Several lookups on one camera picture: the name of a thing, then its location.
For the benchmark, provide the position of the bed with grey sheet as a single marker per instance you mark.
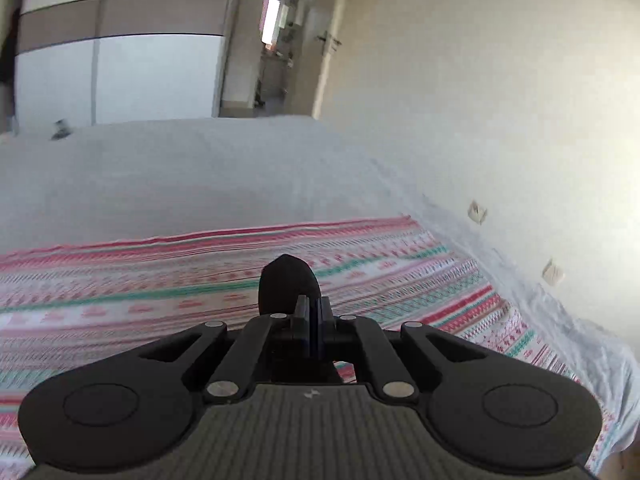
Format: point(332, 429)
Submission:
point(225, 175)

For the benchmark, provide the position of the white room door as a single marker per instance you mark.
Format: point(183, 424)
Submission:
point(332, 5)

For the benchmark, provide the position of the pink striped blanket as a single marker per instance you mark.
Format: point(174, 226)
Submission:
point(150, 280)

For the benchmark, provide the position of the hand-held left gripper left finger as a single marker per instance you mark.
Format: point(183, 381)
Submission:
point(305, 330)

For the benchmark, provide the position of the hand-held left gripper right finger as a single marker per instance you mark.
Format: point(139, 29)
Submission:
point(324, 330)

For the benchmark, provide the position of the dark hanging clothes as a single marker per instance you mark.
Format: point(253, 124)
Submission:
point(7, 50)

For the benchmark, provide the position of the black pants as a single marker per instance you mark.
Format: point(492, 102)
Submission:
point(287, 280)

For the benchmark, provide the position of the white and grey wardrobe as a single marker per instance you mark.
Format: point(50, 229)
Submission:
point(150, 75)

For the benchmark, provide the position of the small dark object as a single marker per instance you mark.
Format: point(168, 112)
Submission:
point(61, 130)

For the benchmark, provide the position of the white wall socket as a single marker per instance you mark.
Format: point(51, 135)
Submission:
point(553, 272)
point(477, 211)

